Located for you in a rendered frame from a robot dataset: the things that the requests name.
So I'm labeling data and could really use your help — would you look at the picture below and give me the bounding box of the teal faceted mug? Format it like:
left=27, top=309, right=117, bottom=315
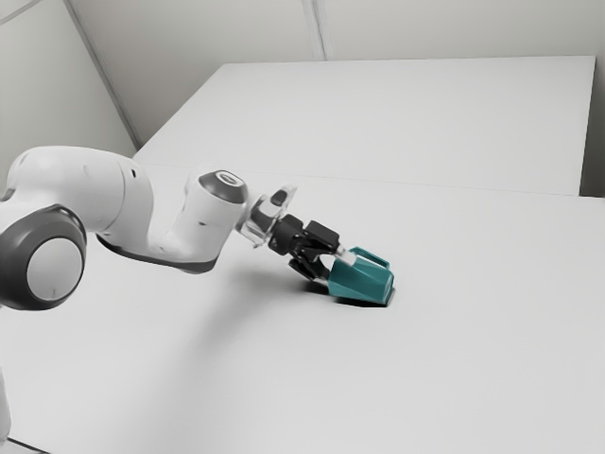
left=327, top=246, right=396, bottom=308

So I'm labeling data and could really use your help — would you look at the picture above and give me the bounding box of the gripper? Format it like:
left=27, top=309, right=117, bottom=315
left=269, top=214, right=358, bottom=287

